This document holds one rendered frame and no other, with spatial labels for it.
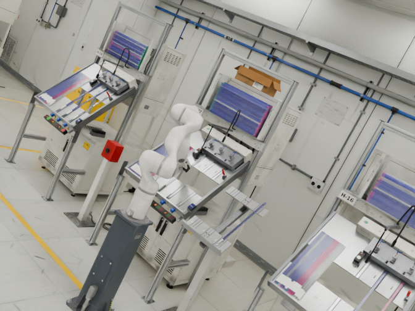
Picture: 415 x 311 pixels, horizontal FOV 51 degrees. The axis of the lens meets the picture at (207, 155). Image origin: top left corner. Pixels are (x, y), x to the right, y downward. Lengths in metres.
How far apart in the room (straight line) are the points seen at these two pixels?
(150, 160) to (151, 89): 1.91
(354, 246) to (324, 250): 0.20
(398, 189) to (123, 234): 1.72
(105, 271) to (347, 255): 1.51
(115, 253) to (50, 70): 5.55
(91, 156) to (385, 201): 2.66
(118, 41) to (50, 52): 3.65
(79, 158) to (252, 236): 2.09
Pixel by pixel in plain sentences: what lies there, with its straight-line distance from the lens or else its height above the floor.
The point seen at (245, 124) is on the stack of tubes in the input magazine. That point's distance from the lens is 3.44.
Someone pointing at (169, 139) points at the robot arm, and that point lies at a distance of 2.69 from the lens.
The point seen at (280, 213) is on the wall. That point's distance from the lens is 4.90.
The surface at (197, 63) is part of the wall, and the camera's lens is 5.79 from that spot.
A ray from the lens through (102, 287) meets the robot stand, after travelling 2.89.
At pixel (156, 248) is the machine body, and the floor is 0.21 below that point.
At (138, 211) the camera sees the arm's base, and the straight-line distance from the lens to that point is 2.69.
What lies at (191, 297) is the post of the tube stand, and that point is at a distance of 3.23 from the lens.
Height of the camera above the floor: 1.72
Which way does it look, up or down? 11 degrees down
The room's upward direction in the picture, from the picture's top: 26 degrees clockwise
